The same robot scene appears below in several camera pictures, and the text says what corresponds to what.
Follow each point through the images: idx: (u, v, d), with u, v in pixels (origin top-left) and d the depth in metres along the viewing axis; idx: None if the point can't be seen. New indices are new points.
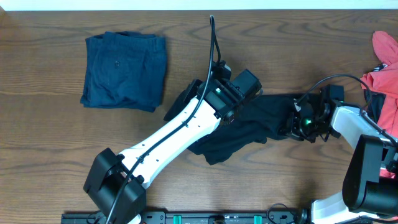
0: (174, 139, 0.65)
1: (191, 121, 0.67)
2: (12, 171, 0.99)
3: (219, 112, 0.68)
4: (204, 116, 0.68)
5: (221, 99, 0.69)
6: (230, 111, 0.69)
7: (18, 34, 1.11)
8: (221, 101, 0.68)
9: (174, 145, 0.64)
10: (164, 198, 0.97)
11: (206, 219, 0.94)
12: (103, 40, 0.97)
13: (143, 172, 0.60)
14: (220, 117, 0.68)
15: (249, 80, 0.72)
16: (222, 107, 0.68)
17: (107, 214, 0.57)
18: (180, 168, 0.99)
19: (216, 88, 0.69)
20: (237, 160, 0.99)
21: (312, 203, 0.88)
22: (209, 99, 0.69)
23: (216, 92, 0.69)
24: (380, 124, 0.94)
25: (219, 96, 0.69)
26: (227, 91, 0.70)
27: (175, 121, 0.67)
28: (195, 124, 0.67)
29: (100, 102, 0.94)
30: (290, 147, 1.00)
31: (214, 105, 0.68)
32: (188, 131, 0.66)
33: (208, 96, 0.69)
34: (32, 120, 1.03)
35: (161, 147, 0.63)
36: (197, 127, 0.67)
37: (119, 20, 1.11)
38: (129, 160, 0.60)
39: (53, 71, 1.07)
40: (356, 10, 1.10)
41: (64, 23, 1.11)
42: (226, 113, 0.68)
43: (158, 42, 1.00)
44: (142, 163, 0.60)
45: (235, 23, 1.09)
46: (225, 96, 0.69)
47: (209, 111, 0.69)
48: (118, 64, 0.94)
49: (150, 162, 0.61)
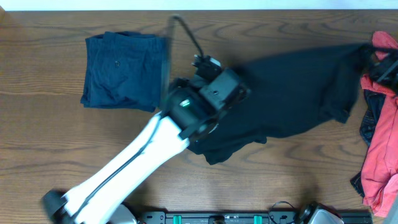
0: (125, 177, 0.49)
1: (147, 149, 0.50)
2: (12, 171, 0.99)
3: (188, 129, 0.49)
4: (166, 139, 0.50)
5: (189, 111, 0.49)
6: (203, 126, 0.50)
7: (18, 34, 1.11)
8: (189, 116, 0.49)
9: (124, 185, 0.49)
10: (164, 198, 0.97)
11: (206, 219, 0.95)
12: (103, 40, 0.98)
13: (89, 217, 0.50)
14: (188, 137, 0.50)
15: (227, 83, 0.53)
16: (191, 127, 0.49)
17: None
18: (180, 168, 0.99)
19: (184, 99, 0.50)
20: (237, 160, 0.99)
21: (318, 210, 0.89)
22: (175, 116, 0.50)
23: (181, 105, 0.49)
24: (380, 124, 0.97)
25: (187, 109, 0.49)
26: (200, 100, 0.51)
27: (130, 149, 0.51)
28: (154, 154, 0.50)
29: (100, 102, 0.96)
30: (290, 147, 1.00)
31: (180, 124, 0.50)
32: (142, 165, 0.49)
33: (173, 110, 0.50)
34: (32, 120, 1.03)
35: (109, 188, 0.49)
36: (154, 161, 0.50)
37: (119, 20, 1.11)
38: (73, 203, 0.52)
39: (53, 71, 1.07)
40: (356, 10, 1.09)
41: (65, 23, 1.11)
42: (196, 130, 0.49)
43: (159, 42, 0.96)
44: (87, 207, 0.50)
45: (235, 23, 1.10)
46: (196, 107, 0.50)
47: (171, 131, 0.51)
48: (118, 64, 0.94)
49: (96, 205, 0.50)
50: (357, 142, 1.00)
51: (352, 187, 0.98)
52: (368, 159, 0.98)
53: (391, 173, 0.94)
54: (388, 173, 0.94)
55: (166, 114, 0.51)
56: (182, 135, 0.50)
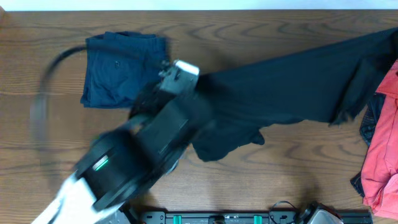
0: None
1: (57, 220, 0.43)
2: (13, 171, 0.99)
3: (109, 193, 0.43)
4: (79, 214, 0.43)
5: (114, 168, 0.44)
6: (129, 188, 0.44)
7: (19, 34, 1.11)
8: (113, 177, 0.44)
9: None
10: (164, 198, 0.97)
11: (206, 219, 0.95)
12: (104, 40, 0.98)
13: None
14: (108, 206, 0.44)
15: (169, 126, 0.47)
16: (107, 194, 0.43)
17: None
18: (180, 168, 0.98)
19: (102, 157, 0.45)
20: (237, 160, 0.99)
21: (318, 211, 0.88)
22: (94, 177, 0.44)
23: (97, 165, 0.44)
24: (380, 124, 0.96)
25: (106, 170, 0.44)
26: (118, 161, 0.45)
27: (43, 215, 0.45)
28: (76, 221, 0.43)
29: (100, 102, 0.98)
30: (290, 147, 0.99)
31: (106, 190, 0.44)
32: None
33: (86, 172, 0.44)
34: (33, 120, 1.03)
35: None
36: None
37: (120, 20, 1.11)
38: None
39: (53, 72, 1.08)
40: (357, 10, 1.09)
41: (65, 23, 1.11)
42: (118, 195, 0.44)
43: (158, 42, 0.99)
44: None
45: (235, 23, 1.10)
46: (112, 170, 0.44)
47: (81, 204, 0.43)
48: (118, 64, 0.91)
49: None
50: (357, 142, 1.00)
51: (352, 187, 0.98)
52: (368, 158, 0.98)
53: (391, 173, 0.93)
54: (388, 173, 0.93)
55: (80, 175, 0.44)
56: (96, 206, 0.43)
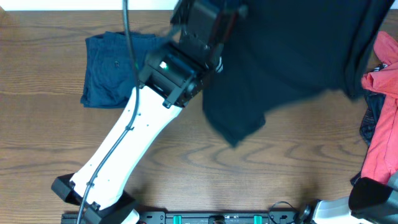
0: (123, 148, 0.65)
1: (126, 136, 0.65)
2: (12, 171, 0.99)
3: (171, 94, 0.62)
4: (151, 113, 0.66)
5: (175, 70, 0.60)
6: (190, 86, 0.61)
7: (18, 33, 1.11)
8: (175, 74, 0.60)
9: (128, 156, 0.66)
10: (164, 198, 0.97)
11: (206, 219, 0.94)
12: (103, 40, 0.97)
13: (97, 198, 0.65)
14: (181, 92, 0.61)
15: (198, 16, 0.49)
16: (175, 89, 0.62)
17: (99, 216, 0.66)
18: (180, 168, 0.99)
19: (162, 61, 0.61)
20: (237, 160, 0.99)
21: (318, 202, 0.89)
22: (168, 74, 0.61)
23: (161, 68, 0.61)
24: (380, 124, 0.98)
25: (167, 72, 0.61)
26: (176, 63, 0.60)
27: (117, 129, 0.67)
28: (142, 124, 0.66)
29: (100, 102, 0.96)
30: (289, 147, 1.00)
31: (159, 78, 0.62)
32: (144, 129, 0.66)
33: (155, 71, 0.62)
34: (33, 119, 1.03)
35: (114, 165, 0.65)
36: (146, 126, 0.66)
37: (119, 20, 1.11)
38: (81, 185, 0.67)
39: (53, 71, 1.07)
40: None
41: (65, 23, 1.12)
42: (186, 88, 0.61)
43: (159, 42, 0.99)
44: (93, 188, 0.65)
45: None
46: (172, 72, 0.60)
47: (155, 98, 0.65)
48: (118, 64, 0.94)
49: (96, 195, 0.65)
50: (357, 142, 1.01)
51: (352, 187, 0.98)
52: (368, 159, 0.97)
53: (392, 173, 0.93)
54: (388, 172, 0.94)
55: (145, 84, 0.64)
56: (166, 102, 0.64)
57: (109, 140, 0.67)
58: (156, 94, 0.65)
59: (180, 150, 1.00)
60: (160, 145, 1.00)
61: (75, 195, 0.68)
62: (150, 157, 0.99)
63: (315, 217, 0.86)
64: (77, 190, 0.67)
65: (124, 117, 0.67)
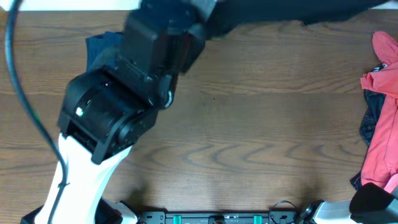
0: (68, 198, 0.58)
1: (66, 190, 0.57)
2: (12, 171, 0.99)
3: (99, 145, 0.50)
4: (84, 165, 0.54)
5: (93, 116, 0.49)
6: (124, 127, 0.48)
7: (18, 34, 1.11)
8: (98, 119, 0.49)
9: (74, 210, 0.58)
10: (163, 198, 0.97)
11: (206, 219, 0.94)
12: (102, 40, 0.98)
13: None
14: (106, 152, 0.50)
15: (142, 38, 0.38)
16: (99, 144, 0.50)
17: None
18: (180, 168, 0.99)
19: (78, 106, 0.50)
20: (237, 160, 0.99)
21: (321, 202, 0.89)
22: (86, 119, 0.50)
23: (79, 114, 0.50)
24: (380, 124, 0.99)
25: (89, 116, 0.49)
26: (100, 102, 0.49)
27: (56, 184, 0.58)
28: (76, 178, 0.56)
29: None
30: (290, 147, 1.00)
31: (81, 127, 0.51)
32: (87, 177, 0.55)
33: (73, 119, 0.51)
34: (33, 120, 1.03)
35: (60, 221, 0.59)
36: (85, 181, 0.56)
37: (119, 20, 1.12)
38: None
39: (53, 71, 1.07)
40: None
41: (65, 23, 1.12)
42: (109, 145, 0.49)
43: None
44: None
45: None
46: (91, 117, 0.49)
47: (86, 151, 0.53)
48: None
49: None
50: (357, 142, 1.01)
51: (352, 187, 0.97)
52: (368, 158, 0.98)
53: (391, 173, 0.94)
54: (388, 172, 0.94)
55: (67, 132, 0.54)
56: (95, 159, 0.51)
57: (51, 195, 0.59)
58: (81, 146, 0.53)
59: (180, 150, 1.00)
60: (160, 145, 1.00)
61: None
62: (150, 157, 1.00)
63: (316, 216, 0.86)
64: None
65: (60, 170, 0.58)
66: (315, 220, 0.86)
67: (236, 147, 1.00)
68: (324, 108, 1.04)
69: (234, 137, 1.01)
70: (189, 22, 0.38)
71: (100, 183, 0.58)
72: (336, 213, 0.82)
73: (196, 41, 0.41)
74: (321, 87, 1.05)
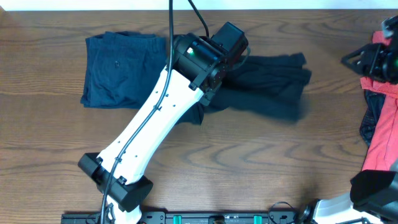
0: (155, 121, 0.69)
1: (155, 115, 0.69)
2: (12, 171, 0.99)
3: (195, 81, 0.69)
4: (178, 93, 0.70)
5: (196, 58, 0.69)
6: (214, 70, 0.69)
7: (18, 34, 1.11)
8: (199, 60, 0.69)
9: (153, 132, 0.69)
10: (164, 198, 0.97)
11: (206, 219, 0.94)
12: (103, 40, 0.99)
13: (124, 172, 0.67)
14: (196, 88, 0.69)
15: (232, 35, 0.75)
16: (200, 74, 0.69)
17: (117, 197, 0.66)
18: (180, 167, 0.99)
19: (189, 47, 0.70)
20: (237, 160, 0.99)
21: (317, 201, 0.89)
22: (189, 60, 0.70)
23: (188, 53, 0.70)
24: (380, 124, 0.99)
25: (191, 58, 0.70)
26: (201, 50, 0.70)
27: (145, 109, 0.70)
28: (168, 104, 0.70)
29: (100, 102, 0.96)
30: (290, 147, 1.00)
31: (184, 62, 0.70)
32: (177, 103, 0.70)
33: (181, 56, 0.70)
34: (33, 119, 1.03)
35: (138, 142, 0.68)
36: (173, 107, 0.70)
37: (119, 20, 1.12)
38: (107, 162, 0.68)
39: (53, 71, 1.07)
40: (355, 10, 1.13)
41: (65, 23, 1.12)
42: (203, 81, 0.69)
43: (159, 42, 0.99)
44: (121, 163, 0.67)
45: (235, 23, 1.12)
46: (198, 58, 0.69)
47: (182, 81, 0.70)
48: (118, 65, 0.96)
49: (125, 168, 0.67)
50: (357, 142, 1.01)
51: None
52: (368, 159, 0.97)
53: None
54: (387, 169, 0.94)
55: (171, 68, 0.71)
56: (193, 84, 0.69)
57: (137, 119, 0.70)
58: (182, 78, 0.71)
59: (180, 150, 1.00)
60: (160, 145, 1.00)
61: (101, 171, 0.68)
62: (150, 157, 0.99)
63: (315, 216, 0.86)
64: (104, 165, 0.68)
65: (151, 98, 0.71)
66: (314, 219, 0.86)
67: (236, 147, 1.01)
68: (324, 108, 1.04)
69: (234, 137, 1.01)
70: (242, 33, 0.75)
71: (181, 112, 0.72)
72: (337, 206, 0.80)
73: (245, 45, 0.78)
74: (321, 87, 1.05)
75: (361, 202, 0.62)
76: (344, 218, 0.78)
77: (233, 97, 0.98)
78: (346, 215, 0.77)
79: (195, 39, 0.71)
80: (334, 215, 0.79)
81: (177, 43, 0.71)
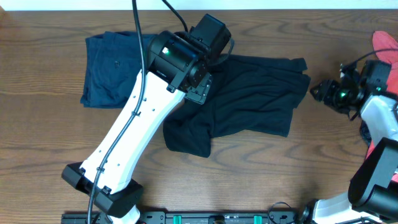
0: (135, 127, 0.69)
1: (135, 120, 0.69)
2: (12, 171, 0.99)
3: (173, 83, 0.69)
4: (155, 96, 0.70)
5: (173, 58, 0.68)
6: (193, 68, 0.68)
7: (18, 34, 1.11)
8: (176, 59, 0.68)
9: (134, 137, 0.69)
10: (164, 198, 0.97)
11: (206, 219, 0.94)
12: (103, 40, 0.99)
13: (107, 182, 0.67)
14: (175, 91, 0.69)
15: (212, 28, 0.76)
16: (178, 74, 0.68)
17: (104, 206, 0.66)
18: (179, 168, 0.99)
19: (165, 46, 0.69)
20: (237, 160, 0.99)
21: (316, 201, 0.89)
22: (167, 61, 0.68)
23: (163, 53, 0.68)
24: None
25: (168, 57, 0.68)
26: (177, 49, 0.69)
27: (125, 115, 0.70)
28: (148, 109, 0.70)
29: (100, 102, 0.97)
30: (290, 147, 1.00)
31: (160, 62, 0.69)
32: (155, 107, 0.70)
33: (157, 56, 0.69)
34: (32, 119, 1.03)
35: (120, 149, 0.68)
36: (152, 111, 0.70)
37: (119, 20, 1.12)
38: (91, 172, 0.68)
39: (53, 71, 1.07)
40: (355, 10, 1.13)
41: (65, 23, 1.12)
42: (181, 82, 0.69)
43: None
44: (104, 172, 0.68)
45: (235, 22, 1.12)
46: (173, 58, 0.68)
47: (160, 84, 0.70)
48: (118, 64, 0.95)
49: (108, 178, 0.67)
50: (357, 142, 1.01)
51: None
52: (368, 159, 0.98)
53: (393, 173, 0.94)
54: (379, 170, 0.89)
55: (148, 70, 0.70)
56: (170, 88, 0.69)
57: (117, 126, 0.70)
58: (160, 79, 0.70)
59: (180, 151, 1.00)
60: (160, 145, 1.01)
61: (86, 181, 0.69)
62: (150, 157, 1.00)
63: (315, 217, 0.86)
64: (87, 176, 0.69)
65: (130, 104, 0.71)
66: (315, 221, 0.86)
67: (235, 147, 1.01)
68: (324, 108, 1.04)
69: (234, 137, 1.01)
70: (221, 26, 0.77)
71: (161, 116, 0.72)
72: (336, 206, 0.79)
73: (225, 33, 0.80)
74: None
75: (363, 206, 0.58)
76: (344, 217, 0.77)
77: (239, 114, 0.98)
78: (346, 214, 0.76)
79: (170, 37, 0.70)
80: (334, 215, 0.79)
81: (152, 43, 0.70)
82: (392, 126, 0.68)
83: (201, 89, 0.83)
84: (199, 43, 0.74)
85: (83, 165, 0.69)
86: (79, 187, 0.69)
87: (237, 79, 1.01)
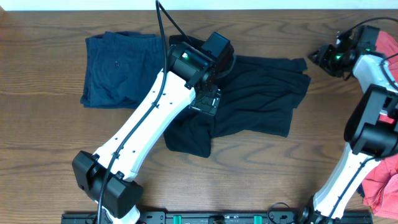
0: (153, 117, 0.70)
1: (152, 112, 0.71)
2: (12, 170, 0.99)
3: (190, 82, 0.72)
4: (173, 91, 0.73)
5: (191, 63, 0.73)
6: (206, 74, 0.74)
7: (18, 34, 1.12)
8: (194, 63, 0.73)
9: (150, 128, 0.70)
10: (164, 198, 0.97)
11: (206, 219, 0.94)
12: (103, 40, 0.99)
13: (120, 167, 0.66)
14: (191, 88, 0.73)
15: (220, 41, 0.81)
16: (194, 76, 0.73)
17: (115, 194, 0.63)
18: (180, 168, 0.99)
19: (184, 52, 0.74)
20: (237, 160, 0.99)
21: (313, 198, 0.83)
22: (186, 65, 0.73)
23: (183, 57, 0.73)
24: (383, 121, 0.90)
25: (187, 61, 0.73)
26: (194, 55, 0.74)
27: (143, 106, 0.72)
28: (166, 102, 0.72)
29: (100, 102, 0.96)
30: (290, 147, 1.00)
31: (179, 66, 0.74)
32: (174, 101, 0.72)
33: (177, 60, 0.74)
34: (32, 119, 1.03)
35: (136, 137, 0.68)
36: (169, 104, 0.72)
37: (119, 20, 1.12)
38: (104, 159, 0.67)
39: (53, 71, 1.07)
40: (354, 10, 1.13)
41: (65, 23, 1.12)
42: (197, 82, 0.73)
43: (158, 42, 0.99)
44: (119, 158, 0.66)
45: (235, 23, 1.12)
46: (191, 62, 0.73)
47: (179, 82, 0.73)
48: (118, 64, 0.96)
49: (122, 164, 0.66)
50: None
51: None
52: None
53: (391, 173, 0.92)
54: (384, 195, 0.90)
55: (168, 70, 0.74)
56: (188, 85, 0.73)
57: (135, 116, 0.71)
58: (178, 78, 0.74)
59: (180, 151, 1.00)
60: (160, 145, 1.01)
61: (96, 170, 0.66)
62: (150, 157, 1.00)
63: (316, 206, 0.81)
64: (101, 161, 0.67)
65: (148, 98, 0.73)
66: (317, 209, 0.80)
67: (236, 147, 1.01)
68: (324, 109, 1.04)
69: (234, 137, 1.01)
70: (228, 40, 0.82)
71: (177, 109, 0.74)
72: (334, 177, 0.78)
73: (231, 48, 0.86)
74: (321, 87, 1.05)
75: (358, 144, 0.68)
76: (346, 178, 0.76)
77: (239, 114, 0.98)
78: (346, 172, 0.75)
79: (188, 46, 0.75)
80: (334, 185, 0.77)
81: (172, 50, 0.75)
82: (378, 76, 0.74)
83: (210, 101, 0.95)
84: (212, 53, 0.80)
85: (96, 152, 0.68)
86: (87, 177, 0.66)
87: (237, 79, 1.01)
